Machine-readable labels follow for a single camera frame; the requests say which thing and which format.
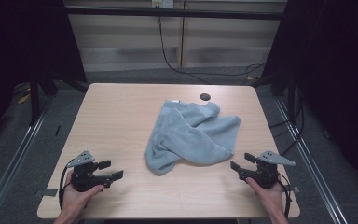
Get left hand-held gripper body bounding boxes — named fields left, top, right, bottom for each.
left=66, top=150, right=113, bottom=193

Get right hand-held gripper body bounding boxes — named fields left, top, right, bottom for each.
left=238, top=150, right=296, bottom=189

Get light blue towel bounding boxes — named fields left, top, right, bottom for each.
left=143, top=99, right=241, bottom=176

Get person's left hand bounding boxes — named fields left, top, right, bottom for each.
left=60, top=170, right=105, bottom=218

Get person's right hand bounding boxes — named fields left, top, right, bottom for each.
left=245, top=176, right=285, bottom=217

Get grey tape strip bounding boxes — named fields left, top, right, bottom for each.
left=283, top=185, right=301, bottom=195
left=33, top=188, right=59, bottom=198

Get yellow floor object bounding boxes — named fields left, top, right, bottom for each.
left=17, top=92, right=32, bottom=105

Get dark curtain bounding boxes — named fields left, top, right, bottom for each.
left=0, top=0, right=89, bottom=153
left=251, top=0, right=358, bottom=195

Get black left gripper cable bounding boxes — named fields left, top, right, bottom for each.
left=58, top=166, right=76, bottom=210

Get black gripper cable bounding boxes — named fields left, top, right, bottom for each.
left=275, top=172, right=294, bottom=219
left=58, top=166, right=76, bottom=210

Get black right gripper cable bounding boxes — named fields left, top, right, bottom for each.
left=275, top=172, right=294, bottom=219

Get metal floor rail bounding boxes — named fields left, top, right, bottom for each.
left=273, top=96, right=351, bottom=224
left=0, top=95, right=56, bottom=224

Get black floor cables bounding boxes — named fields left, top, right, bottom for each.
left=268, top=83, right=306, bottom=157

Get long black wall cable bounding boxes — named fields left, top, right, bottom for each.
left=156, top=7, right=266, bottom=86

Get white wall socket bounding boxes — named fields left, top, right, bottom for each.
left=150, top=0, right=175, bottom=9

